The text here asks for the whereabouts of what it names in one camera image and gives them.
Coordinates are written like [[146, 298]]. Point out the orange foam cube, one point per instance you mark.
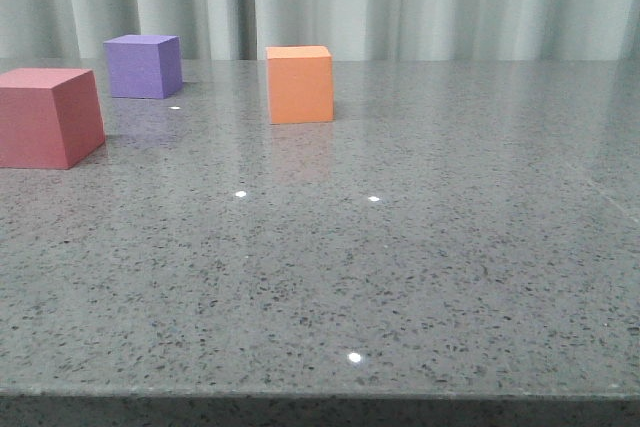
[[300, 84]]

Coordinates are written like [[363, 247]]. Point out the pale green curtain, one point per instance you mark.
[[352, 29]]

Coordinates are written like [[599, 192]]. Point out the purple foam cube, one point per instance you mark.
[[144, 66]]

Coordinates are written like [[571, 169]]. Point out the red foam cube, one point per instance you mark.
[[50, 117]]

